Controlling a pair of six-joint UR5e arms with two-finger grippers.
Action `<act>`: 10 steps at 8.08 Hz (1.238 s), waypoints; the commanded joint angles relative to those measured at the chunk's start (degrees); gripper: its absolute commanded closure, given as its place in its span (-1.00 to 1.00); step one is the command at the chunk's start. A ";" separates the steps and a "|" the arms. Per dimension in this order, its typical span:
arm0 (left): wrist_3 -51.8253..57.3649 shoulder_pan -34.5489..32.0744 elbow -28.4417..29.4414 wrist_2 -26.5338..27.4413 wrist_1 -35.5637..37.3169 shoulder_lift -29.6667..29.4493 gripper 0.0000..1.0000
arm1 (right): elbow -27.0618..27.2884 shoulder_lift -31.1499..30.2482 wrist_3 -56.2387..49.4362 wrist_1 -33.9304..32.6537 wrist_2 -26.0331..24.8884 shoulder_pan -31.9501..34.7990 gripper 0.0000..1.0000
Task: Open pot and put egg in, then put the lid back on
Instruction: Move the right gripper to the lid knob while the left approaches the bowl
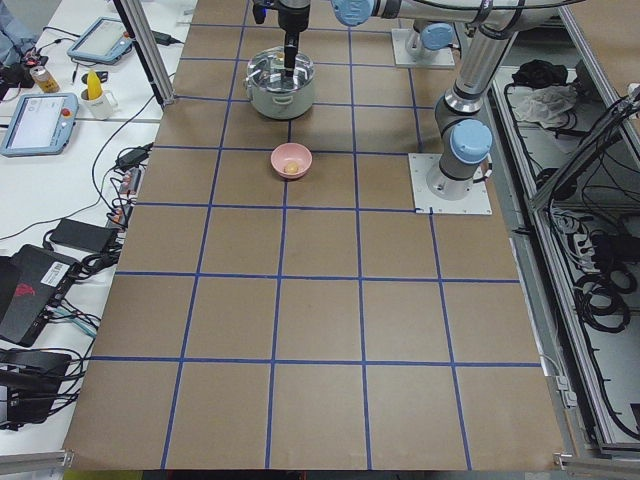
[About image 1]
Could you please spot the black electronics box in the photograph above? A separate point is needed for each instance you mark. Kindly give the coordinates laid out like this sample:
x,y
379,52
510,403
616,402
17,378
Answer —
x,y
30,382

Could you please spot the white mug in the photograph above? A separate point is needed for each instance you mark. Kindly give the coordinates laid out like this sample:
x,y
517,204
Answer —
x,y
103,107

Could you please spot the yellow banana toy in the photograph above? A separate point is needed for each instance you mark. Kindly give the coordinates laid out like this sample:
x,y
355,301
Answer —
x,y
94,85

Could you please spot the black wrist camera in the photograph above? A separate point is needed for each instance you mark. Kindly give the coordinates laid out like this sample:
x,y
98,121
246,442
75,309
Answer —
x,y
259,12

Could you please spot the black laptop with red logo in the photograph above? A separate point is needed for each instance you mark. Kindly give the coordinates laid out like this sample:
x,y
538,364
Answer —
x,y
43,279

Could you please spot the small black power brick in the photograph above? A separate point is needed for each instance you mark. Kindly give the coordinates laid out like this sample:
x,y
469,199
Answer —
x,y
132,158

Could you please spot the near teach pendant tablet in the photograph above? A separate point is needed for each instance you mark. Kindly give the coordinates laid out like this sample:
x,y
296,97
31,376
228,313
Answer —
x,y
41,125

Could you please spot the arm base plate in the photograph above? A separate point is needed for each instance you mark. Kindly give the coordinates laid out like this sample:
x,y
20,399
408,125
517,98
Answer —
x,y
410,53
434,194

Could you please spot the white electric cooking pot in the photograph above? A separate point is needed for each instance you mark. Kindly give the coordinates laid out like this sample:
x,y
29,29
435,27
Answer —
x,y
282,106

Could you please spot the yellow drink can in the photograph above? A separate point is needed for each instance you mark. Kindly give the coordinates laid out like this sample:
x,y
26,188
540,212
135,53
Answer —
x,y
44,79

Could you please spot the aluminium frame post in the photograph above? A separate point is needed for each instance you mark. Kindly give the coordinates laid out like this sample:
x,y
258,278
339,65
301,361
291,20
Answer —
x,y
137,26

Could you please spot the black power adapter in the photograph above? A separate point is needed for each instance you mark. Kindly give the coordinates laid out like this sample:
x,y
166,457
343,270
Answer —
x,y
83,236

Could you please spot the far teach pendant tablet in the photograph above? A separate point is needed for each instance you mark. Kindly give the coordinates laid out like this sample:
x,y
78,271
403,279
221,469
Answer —
x,y
104,42

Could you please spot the teach pendant tablet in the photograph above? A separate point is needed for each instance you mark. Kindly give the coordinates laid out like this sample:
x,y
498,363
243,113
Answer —
x,y
104,42
41,125

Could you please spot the pink bowl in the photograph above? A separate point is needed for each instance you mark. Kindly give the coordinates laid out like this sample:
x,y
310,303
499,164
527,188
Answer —
x,y
291,152

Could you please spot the white crumpled cloth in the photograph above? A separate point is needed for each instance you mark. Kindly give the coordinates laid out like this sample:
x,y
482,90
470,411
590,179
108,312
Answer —
x,y
548,106

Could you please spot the black cloth bundle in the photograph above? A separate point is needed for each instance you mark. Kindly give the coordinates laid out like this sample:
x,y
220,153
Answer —
x,y
539,74

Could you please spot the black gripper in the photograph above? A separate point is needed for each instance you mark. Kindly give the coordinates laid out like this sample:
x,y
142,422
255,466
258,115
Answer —
x,y
291,16

